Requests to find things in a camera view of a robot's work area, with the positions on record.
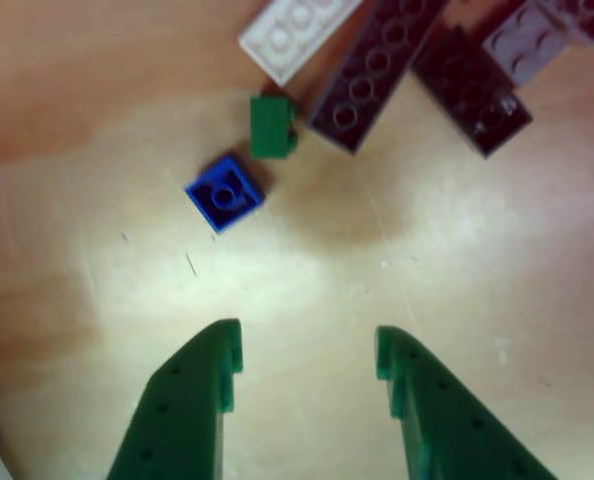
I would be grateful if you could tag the small green lego brick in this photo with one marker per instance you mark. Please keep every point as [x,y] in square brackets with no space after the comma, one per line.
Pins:
[269,127]

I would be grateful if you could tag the dark green two-by-four lego brick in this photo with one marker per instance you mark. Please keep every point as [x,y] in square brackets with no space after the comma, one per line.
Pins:
[477,100]

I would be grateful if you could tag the light grey two-by-two lego brick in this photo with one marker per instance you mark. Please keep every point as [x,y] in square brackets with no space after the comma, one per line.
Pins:
[522,50]

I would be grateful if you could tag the blue two-by-two lego brick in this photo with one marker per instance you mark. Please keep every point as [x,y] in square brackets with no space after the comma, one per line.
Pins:
[222,195]

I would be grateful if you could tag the long white lego brick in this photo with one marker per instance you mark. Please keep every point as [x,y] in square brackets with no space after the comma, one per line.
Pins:
[287,45]

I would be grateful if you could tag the long dark grey lego brick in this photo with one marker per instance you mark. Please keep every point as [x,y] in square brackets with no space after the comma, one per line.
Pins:
[362,95]

